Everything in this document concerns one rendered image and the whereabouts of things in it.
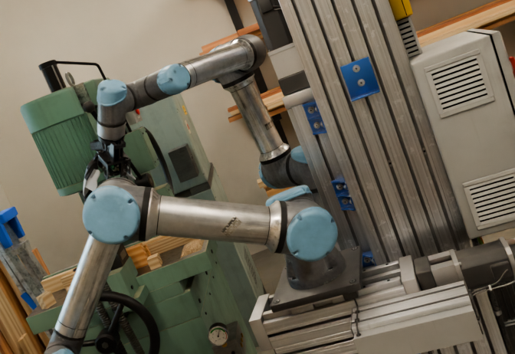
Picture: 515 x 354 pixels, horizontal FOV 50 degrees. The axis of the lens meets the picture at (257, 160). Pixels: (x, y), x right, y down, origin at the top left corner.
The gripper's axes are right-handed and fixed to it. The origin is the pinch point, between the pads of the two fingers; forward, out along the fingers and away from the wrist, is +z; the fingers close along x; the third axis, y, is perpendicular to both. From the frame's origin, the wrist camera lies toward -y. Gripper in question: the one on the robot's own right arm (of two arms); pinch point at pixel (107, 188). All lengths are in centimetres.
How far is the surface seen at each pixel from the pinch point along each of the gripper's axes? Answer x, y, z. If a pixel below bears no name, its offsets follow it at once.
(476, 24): 279, -49, -5
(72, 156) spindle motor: -4.2, -15.1, -3.4
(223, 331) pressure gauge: 16, 43, 29
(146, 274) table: 3.9, 18.7, 21.4
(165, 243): 16.6, 8.3, 22.6
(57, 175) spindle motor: -8.6, -16.8, 3.2
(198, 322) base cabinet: 13.6, 34.2, 33.2
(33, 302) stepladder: -7, -57, 100
